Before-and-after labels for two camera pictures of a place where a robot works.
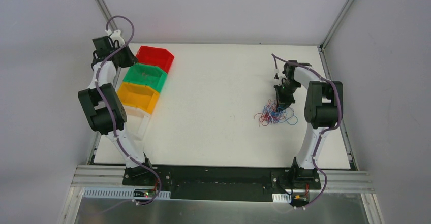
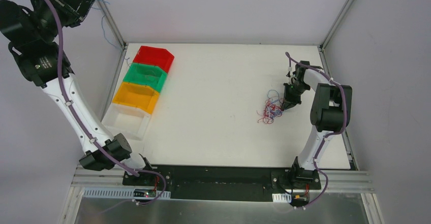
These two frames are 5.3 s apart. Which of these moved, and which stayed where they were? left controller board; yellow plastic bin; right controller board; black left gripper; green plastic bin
Moved: black left gripper
Stayed: yellow plastic bin; left controller board; green plastic bin; right controller board
